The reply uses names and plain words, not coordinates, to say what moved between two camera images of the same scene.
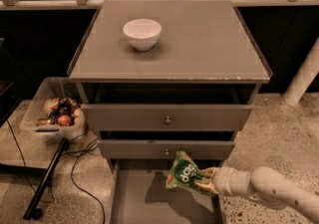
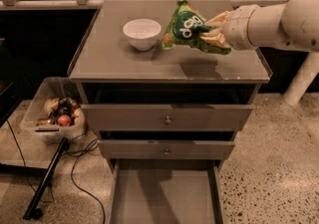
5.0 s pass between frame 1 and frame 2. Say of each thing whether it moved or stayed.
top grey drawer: stayed
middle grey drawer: stayed
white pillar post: stayed
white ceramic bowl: stayed
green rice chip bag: moved
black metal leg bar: stayed
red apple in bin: stayed
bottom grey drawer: stayed
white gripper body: moved
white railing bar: stayed
